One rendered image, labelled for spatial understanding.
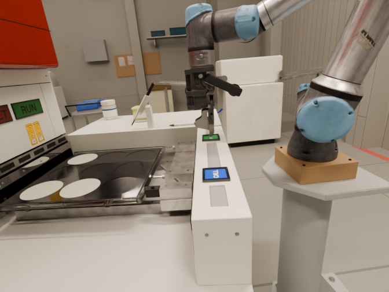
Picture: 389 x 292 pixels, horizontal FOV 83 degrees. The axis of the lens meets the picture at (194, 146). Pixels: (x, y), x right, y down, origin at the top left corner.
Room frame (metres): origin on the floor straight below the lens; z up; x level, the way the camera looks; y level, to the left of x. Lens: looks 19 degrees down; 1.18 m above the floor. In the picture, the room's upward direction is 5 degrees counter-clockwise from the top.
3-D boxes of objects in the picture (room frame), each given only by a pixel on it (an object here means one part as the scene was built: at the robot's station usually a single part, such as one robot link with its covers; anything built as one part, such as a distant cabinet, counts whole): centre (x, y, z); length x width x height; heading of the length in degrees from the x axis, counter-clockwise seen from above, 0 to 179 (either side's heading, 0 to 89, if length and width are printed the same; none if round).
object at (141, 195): (0.63, 0.13, 0.90); 0.38 x 0.01 x 0.01; 177
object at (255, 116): (3.41, -0.88, 0.63); 2.63 x 0.65 x 1.26; 94
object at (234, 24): (0.65, -0.14, 1.28); 0.11 x 0.11 x 0.08; 65
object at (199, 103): (0.68, -0.03, 1.12); 0.09 x 0.08 x 0.12; 87
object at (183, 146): (0.80, 0.03, 0.89); 0.08 x 0.03 x 0.03; 87
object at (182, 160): (0.64, 0.04, 0.87); 0.36 x 0.08 x 0.03; 177
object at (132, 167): (0.64, 0.31, 0.90); 0.34 x 0.34 x 0.01; 87
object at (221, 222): (0.55, -0.05, 0.89); 0.55 x 0.09 x 0.14; 177
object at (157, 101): (7.23, 0.91, 0.37); 2.09 x 0.67 x 0.74; 4
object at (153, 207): (0.51, 0.26, 0.84); 0.50 x 0.02 x 0.03; 87
